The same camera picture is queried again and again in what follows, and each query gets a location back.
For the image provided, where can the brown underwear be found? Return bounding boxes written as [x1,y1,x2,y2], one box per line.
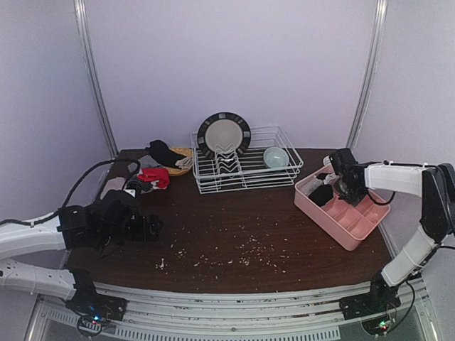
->
[338,193,351,204]

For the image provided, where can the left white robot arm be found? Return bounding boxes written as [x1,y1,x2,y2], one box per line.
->
[1,190,163,305]

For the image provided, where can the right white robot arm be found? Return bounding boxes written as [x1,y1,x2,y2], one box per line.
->
[328,148,454,298]

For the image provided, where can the black and white rolled underwear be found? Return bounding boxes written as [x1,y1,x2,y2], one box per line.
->
[316,173,339,185]

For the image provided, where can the beige underwear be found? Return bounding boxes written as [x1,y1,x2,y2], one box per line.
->
[100,177,126,200]

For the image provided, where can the grey rolled underwear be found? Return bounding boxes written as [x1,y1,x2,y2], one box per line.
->
[301,178,323,196]

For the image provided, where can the red underwear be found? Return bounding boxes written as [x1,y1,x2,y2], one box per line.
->
[137,168,170,190]

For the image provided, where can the grey striped underwear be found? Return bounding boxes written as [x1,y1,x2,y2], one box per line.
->
[127,155,163,175]

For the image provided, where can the blue patterned yellow bowl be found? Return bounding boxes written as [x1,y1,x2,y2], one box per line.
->
[323,156,331,166]

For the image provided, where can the pink divided organizer box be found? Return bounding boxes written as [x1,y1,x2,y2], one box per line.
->
[294,165,390,251]

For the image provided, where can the light blue ceramic bowl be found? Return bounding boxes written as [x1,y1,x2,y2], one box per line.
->
[263,146,289,168]

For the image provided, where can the black cloth on plate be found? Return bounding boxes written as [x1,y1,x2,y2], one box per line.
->
[146,140,185,168]

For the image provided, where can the beige white socks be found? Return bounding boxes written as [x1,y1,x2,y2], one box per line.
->
[175,157,193,170]

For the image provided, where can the dark rimmed beige plate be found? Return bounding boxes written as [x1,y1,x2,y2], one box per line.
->
[196,112,252,158]

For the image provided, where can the white wire dish rack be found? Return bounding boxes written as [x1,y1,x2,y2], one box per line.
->
[191,126,304,195]

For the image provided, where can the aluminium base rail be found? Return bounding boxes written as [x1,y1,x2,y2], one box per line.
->
[24,276,441,341]

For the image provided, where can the right aluminium frame post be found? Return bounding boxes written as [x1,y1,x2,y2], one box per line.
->
[346,0,388,148]

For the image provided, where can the aluminium frame post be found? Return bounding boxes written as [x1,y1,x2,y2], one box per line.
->
[346,0,388,148]
[73,0,119,156]

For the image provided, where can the left aluminium frame post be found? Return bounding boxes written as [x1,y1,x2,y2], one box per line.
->
[73,0,119,156]

